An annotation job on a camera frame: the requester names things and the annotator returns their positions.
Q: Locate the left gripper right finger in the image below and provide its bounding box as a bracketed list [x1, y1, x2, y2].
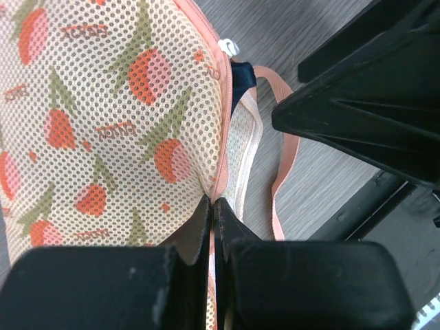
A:
[213, 198, 416, 329]

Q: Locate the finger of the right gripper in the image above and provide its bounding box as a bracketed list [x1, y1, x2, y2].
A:
[298, 0, 422, 83]
[272, 34, 439, 189]

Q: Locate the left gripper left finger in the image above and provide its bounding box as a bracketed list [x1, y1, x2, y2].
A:
[1, 197, 210, 329]

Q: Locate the navy blue bra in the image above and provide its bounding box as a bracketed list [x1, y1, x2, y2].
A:
[231, 61, 256, 114]

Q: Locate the pink mesh laundry bag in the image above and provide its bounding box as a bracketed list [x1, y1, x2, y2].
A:
[1, 1, 292, 329]

